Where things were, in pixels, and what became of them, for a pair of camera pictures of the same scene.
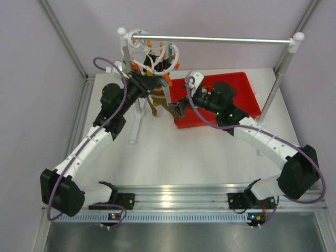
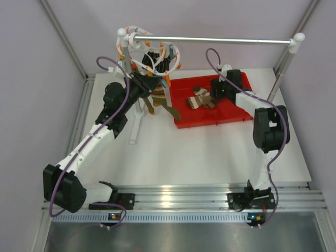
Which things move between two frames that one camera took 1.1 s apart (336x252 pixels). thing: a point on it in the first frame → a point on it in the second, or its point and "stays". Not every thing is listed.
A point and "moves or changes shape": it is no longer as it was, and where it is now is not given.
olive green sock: (159, 98) stays
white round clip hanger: (158, 58) moves or changes shape
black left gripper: (147, 82) stays
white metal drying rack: (295, 41) stays
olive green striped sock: (154, 112) moves or changes shape
